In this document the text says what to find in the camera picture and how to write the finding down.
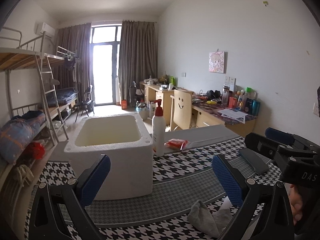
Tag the white air conditioner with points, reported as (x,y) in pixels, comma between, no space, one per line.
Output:
(45,28)

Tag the brown curtain right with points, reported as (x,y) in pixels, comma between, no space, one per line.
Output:
(137,54)

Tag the brown curtain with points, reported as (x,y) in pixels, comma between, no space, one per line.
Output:
(75,69)
(137,54)

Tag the far wooden desk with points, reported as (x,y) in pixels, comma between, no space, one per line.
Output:
(152,93)

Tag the orange container on floor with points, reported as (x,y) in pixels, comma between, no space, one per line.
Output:
(123,104)

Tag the white bucket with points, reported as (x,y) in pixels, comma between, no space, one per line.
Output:
(143,110)

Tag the papers on desk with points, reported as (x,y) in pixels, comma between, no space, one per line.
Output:
(233,114)

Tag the grey sock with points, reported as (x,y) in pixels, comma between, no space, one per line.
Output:
(209,223)

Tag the teal bottle on desk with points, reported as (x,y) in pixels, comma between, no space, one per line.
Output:
(255,107)

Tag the houndstooth tablecloth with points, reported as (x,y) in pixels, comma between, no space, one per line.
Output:
(179,179)

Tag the right hand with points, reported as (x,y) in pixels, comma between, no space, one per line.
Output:
(296,203)

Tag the wall picture canvas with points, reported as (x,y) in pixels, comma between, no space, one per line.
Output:
(217,62)

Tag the wooden desk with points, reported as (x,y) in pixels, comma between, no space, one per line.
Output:
(207,114)
(152,93)

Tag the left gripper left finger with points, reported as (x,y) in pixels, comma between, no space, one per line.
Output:
(91,180)

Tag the white lotion pump bottle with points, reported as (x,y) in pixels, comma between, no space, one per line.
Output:
(158,129)

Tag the blue plaid quilt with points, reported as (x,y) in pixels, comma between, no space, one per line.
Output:
(18,133)

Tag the white foam box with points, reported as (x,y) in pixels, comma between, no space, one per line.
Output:
(126,141)

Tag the brown curtain left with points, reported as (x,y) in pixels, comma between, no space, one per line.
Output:
(75,69)

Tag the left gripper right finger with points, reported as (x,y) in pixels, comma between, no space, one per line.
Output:
(231,179)

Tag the metal bunk bed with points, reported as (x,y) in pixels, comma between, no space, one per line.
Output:
(44,95)

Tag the white foam roll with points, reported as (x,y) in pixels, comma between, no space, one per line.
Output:
(226,204)

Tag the smiley wooden chair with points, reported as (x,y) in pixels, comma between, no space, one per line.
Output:
(181,110)

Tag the red snack packet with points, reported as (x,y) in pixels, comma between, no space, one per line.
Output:
(176,144)

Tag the red plastic bag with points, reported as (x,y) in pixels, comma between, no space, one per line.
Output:
(35,150)

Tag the black folding chair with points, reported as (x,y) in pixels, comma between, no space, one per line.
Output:
(85,102)

